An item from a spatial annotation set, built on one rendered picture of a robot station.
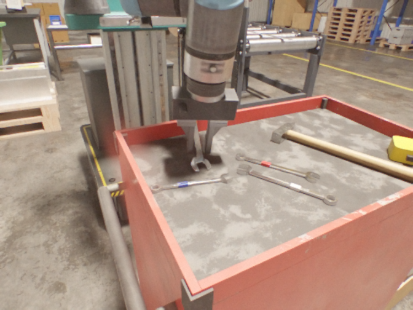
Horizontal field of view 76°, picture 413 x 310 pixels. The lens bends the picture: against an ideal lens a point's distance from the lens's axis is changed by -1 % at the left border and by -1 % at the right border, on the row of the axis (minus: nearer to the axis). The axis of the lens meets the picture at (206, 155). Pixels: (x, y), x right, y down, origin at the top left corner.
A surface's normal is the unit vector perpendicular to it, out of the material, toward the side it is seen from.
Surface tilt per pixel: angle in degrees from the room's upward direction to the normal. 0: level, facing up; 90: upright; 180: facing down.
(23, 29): 90
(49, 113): 90
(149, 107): 90
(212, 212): 0
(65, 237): 0
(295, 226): 0
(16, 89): 90
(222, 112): 101
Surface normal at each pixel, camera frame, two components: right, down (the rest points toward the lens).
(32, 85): 0.47, 0.47
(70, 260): 0.03, -0.86
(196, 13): -0.61, 0.47
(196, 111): 0.13, 0.67
